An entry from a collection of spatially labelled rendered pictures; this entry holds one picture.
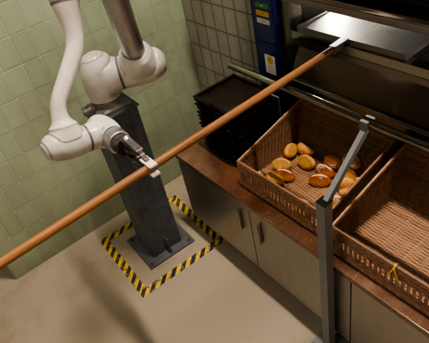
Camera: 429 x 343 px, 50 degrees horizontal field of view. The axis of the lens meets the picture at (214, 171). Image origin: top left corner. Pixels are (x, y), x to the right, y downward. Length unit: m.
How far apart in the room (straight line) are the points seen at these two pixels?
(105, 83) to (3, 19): 0.61
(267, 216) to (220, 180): 0.36
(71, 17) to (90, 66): 0.47
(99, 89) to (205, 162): 0.68
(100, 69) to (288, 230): 1.10
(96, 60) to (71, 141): 0.58
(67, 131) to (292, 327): 1.44
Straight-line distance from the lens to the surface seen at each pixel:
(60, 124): 1.70
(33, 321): 2.90
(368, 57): 2.01
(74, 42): 1.74
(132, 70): 2.13
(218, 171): 2.39
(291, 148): 2.36
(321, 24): 2.26
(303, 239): 2.00
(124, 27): 1.95
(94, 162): 2.94
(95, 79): 2.18
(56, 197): 2.95
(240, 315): 2.50
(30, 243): 1.46
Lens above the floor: 2.09
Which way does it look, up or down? 39 degrees down
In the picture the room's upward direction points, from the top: 13 degrees counter-clockwise
